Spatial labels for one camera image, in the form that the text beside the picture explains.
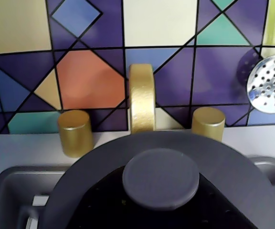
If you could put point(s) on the gray sink basin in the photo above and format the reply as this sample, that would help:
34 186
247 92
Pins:
13 183

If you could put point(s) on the gray round lid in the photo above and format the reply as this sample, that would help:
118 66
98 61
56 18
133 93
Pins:
161 179

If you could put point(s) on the steel skimmer spoon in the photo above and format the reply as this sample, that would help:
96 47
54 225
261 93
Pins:
268 83

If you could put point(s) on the gold faucet spout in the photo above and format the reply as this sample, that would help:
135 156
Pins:
142 100

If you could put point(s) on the gold faucet knob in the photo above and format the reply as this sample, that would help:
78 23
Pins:
75 133
208 125

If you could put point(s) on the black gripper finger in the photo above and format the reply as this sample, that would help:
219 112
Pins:
218 212
104 205

